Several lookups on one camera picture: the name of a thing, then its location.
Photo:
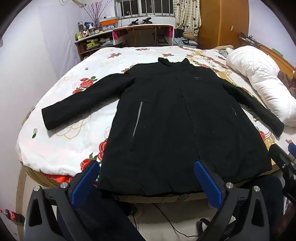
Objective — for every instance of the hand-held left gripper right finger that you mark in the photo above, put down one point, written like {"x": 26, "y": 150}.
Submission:
{"x": 208, "y": 184}

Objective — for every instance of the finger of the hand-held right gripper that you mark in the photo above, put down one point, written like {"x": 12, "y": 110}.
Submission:
{"x": 281, "y": 158}

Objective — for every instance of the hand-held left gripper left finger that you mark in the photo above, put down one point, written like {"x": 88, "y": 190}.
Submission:
{"x": 85, "y": 182}

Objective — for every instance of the black jacket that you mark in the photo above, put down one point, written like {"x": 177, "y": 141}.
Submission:
{"x": 166, "y": 115}

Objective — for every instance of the pile of clothes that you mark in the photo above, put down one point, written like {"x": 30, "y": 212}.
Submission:
{"x": 185, "y": 38}

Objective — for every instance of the red blanket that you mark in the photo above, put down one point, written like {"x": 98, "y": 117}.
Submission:
{"x": 62, "y": 178}

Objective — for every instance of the white floral bed sheet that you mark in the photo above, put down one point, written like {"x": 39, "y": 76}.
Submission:
{"x": 76, "y": 143}

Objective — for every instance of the dark floral pillow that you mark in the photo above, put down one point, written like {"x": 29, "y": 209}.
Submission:
{"x": 286, "y": 81}

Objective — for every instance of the cola bottle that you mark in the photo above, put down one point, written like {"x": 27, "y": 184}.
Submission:
{"x": 12, "y": 216}

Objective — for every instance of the white duvet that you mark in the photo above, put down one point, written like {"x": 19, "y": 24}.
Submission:
{"x": 261, "y": 76}

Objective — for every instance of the wooden headboard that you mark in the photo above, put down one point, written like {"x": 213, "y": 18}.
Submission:
{"x": 275, "y": 53}

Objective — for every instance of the cluttered wooden shelf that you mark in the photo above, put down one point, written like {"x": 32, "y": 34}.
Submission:
{"x": 92, "y": 45}

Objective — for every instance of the wooden wardrobe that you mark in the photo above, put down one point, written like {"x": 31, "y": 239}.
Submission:
{"x": 219, "y": 23}

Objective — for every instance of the group of bottles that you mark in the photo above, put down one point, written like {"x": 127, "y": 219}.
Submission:
{"x": 87, "y": 30}

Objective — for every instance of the wooden desk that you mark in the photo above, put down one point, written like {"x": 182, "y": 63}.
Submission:
{"x": 143, "y": 34}

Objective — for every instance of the orange storage box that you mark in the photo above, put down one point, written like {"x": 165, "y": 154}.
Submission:
{"x": 109, "y": 22}

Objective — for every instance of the black stand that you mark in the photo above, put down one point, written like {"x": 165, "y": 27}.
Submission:
{"x": 147, "y": 20}
{"x": 134, "y": 22}

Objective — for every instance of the dried flower branches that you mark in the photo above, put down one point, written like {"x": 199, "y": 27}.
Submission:
{"x": 94, "y": 14}

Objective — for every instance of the patterned curtain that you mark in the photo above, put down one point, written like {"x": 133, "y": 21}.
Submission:
{"x": 187, "y": 14}

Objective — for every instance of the barred window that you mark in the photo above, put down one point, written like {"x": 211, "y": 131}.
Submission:
{"x": 145, "y": 8}

